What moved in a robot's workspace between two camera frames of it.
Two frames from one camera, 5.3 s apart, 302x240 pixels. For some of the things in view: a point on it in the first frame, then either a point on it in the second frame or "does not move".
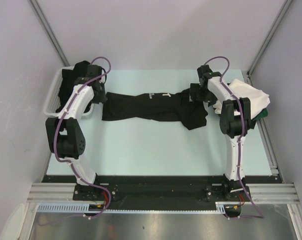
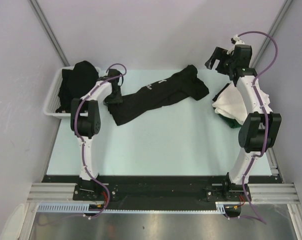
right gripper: [211, 97] to [219, 54]
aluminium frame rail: [53, 193] does not move
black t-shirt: [183, 106] to [184, 82]
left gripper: [103, 98] to [117, 100]
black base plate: [160, 192] does not move
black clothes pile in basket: [68, 76] does not move
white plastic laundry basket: [52, 98] does not move
